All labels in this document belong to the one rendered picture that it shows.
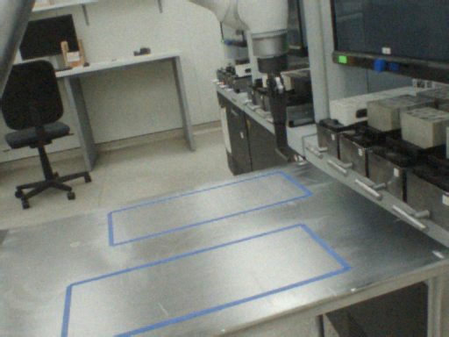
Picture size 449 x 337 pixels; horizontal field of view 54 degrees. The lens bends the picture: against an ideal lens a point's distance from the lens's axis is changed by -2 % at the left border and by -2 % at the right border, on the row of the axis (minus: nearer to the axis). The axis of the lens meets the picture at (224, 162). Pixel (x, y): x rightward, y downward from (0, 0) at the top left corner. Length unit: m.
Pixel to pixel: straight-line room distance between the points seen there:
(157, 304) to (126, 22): 4.16
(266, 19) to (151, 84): 3.60
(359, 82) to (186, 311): 0.95
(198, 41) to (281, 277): 4.17
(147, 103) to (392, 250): 4.18
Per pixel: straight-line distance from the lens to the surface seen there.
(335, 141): 1.19
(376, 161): 1.00
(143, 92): 4.65
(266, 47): 1.11
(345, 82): 1.32
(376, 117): 1.13
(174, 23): 4.62
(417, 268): 0.58
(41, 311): 0.62
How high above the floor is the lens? 1.13
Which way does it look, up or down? 18 degrees down
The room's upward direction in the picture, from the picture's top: 9 degrees counter-clockwise
